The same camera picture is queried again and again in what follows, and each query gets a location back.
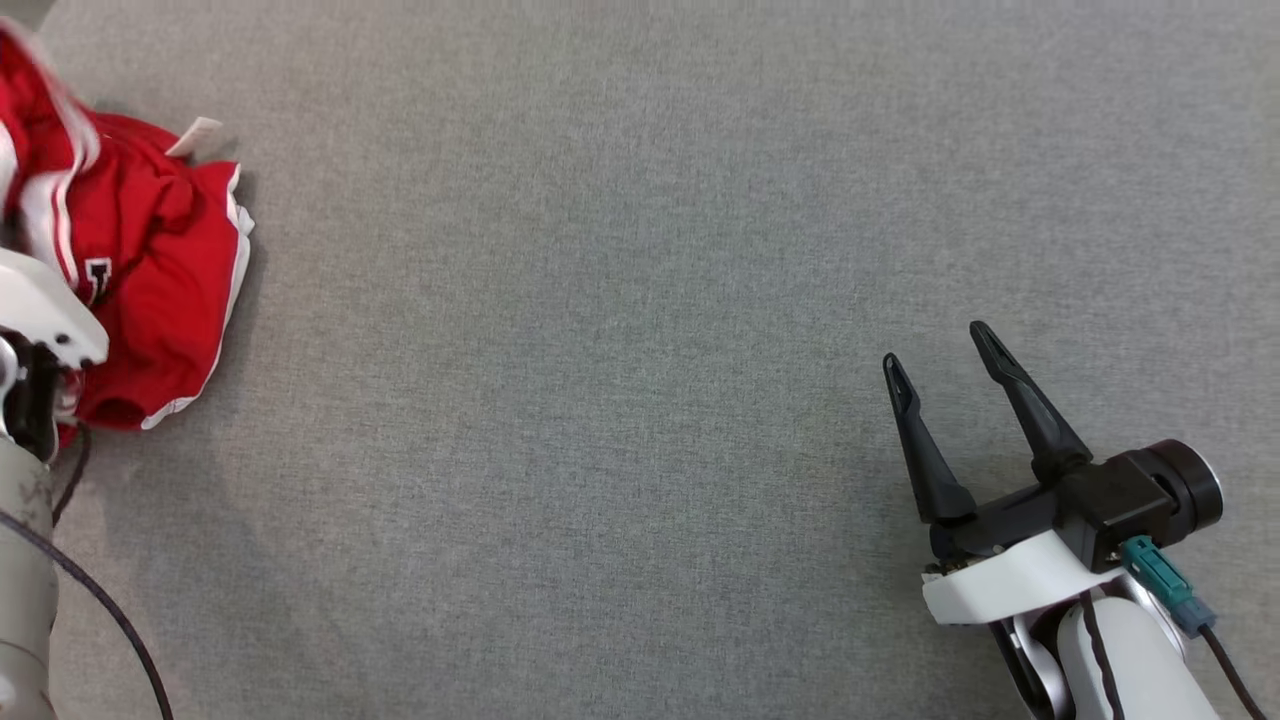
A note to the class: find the red Bulls 23 jersey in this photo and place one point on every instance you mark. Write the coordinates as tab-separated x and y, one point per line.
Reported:
45	160

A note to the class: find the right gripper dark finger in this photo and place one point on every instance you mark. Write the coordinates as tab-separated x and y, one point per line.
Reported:
930	460
1040	420

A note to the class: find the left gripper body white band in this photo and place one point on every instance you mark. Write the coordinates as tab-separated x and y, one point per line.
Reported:
45	310

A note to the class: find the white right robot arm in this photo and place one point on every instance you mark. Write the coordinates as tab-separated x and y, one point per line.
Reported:
1150	670

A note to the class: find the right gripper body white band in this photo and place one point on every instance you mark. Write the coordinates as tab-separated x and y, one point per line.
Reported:
1010	580

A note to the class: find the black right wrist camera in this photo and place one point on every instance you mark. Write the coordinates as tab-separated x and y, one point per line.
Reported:
1130	500

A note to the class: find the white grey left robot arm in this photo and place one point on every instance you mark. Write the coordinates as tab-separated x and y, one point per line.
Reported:
25	600

